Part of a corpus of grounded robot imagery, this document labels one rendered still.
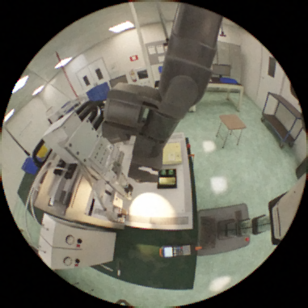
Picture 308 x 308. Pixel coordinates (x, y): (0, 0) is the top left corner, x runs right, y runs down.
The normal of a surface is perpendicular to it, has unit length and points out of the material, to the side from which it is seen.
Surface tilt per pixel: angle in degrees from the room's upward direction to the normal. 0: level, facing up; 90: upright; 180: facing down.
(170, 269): 0
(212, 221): 0
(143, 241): 0
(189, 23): 81
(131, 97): 91
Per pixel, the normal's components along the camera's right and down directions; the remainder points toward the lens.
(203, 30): -0.02, 0.67
